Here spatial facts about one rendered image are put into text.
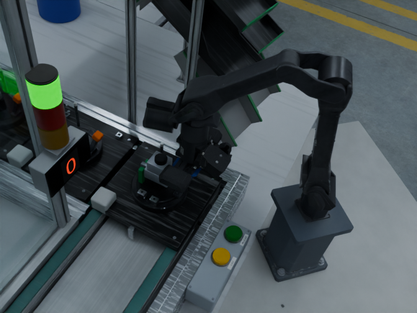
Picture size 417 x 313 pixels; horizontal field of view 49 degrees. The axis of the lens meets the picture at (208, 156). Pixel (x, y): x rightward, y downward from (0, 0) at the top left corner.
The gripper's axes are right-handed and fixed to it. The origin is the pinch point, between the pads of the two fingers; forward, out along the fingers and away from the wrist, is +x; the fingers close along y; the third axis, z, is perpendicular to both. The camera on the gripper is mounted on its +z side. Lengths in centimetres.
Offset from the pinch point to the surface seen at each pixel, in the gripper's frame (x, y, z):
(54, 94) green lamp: -29.5, -19.5, -16.3
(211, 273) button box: 13.7, -13.3, 13.9
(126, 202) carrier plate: 12.3, -7.8, -12.4
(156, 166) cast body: 0.9, -2.3, -7.6
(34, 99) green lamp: -28.7, -21.6, -18.8
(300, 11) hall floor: 110, 270, -38
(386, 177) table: 24, 48, 45
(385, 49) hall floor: 111, 262, 33
